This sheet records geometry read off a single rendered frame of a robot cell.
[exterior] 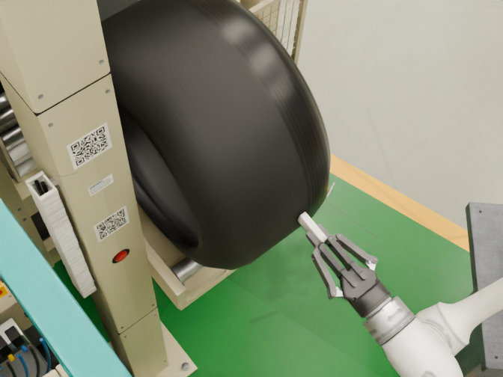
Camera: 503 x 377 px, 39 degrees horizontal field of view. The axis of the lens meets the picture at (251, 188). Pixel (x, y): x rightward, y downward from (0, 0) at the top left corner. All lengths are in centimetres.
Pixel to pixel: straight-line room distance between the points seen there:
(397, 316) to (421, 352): 8
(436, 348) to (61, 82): 83
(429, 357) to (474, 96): 205
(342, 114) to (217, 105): 185
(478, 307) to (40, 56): 99
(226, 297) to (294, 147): 139
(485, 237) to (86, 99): 140
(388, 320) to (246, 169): 40
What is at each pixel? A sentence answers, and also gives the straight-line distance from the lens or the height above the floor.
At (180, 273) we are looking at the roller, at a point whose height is 92.
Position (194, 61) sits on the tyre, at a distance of 132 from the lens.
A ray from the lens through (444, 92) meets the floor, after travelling 329.
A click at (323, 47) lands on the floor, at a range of 332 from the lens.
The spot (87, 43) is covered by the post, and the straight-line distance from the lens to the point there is 103.
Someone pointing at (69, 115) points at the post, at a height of 161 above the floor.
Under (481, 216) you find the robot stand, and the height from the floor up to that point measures 65.
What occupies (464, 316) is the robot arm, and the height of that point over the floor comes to 112.
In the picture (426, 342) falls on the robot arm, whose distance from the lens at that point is 142.
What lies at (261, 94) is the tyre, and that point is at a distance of 132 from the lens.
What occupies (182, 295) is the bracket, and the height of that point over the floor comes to 93.
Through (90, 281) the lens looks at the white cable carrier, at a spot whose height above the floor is 101.
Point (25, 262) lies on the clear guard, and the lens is 33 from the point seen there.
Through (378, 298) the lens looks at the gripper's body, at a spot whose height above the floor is 121.
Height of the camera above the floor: 251
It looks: 61 degrees down
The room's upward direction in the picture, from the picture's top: 6 degrees clockwise
